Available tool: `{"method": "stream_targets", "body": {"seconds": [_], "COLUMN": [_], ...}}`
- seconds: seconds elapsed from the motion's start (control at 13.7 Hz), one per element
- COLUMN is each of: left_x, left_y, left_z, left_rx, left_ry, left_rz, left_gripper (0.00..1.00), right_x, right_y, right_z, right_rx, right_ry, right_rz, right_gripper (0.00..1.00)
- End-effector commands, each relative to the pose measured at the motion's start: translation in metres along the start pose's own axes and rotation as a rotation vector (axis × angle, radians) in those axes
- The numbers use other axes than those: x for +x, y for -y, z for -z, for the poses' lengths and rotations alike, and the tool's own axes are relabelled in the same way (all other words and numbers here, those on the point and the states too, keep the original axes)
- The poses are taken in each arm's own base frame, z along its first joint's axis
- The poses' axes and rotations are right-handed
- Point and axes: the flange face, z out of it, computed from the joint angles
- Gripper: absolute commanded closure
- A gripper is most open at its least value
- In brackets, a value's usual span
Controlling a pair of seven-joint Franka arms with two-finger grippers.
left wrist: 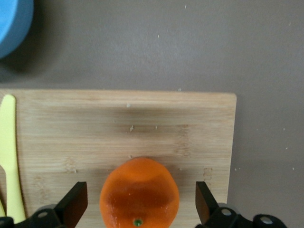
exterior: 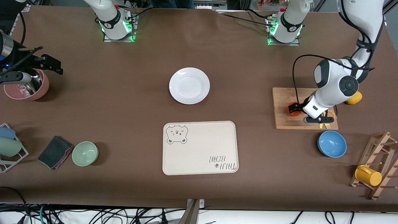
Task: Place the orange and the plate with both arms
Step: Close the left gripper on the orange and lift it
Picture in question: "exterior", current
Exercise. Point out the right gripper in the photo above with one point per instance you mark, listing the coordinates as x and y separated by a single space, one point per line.
28 59

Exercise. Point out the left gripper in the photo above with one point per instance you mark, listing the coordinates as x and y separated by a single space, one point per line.
294 107

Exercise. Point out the orange fruit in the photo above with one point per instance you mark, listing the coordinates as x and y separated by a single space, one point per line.
295 114

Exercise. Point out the white round plate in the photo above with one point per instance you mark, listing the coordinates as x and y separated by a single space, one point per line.
189 86

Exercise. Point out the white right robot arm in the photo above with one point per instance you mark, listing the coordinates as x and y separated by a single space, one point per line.
108 15

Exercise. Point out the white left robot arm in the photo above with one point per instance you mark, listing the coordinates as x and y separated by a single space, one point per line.
335 81

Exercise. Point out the pink bowl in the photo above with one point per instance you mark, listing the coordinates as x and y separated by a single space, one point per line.
43 87

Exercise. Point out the wooden cutting board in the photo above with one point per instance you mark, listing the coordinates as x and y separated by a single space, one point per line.
283 121

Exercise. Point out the metal scoop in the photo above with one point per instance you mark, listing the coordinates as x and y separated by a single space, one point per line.
35 82

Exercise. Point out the orange slice sticker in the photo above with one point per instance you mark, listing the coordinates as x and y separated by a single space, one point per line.
330 114

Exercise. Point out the clear crumpled plastic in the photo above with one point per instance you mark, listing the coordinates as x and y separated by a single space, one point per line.
22 90

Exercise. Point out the blue bowl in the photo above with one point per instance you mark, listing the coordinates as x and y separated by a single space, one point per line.
332 144

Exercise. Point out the yellow lemon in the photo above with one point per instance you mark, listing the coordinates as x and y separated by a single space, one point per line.
357 99

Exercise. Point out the blue cup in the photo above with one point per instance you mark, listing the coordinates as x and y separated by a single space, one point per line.
6 132

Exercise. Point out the grey folded cloth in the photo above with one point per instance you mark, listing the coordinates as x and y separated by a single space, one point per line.
55 152

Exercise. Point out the white metal cup rack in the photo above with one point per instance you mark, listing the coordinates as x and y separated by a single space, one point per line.
26 152

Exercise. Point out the green cup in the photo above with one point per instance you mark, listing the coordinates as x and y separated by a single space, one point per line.
9 146

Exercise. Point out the green bowl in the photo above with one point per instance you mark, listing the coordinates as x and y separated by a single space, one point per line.
85 153

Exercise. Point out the yellow mug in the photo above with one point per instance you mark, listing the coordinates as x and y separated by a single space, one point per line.
368 175

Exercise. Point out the cream bear print tray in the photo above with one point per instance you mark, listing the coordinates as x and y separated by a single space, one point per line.
200 148

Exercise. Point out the wooden peg rack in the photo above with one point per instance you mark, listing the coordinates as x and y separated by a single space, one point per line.
374 193

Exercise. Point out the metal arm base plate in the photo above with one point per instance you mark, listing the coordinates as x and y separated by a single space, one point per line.
284 44
119 39

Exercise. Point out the aluminium frame profile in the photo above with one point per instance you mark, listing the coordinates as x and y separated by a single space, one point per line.
388 7
25 7

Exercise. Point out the metal table clamp bracket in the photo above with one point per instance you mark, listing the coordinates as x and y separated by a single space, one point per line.
194 214

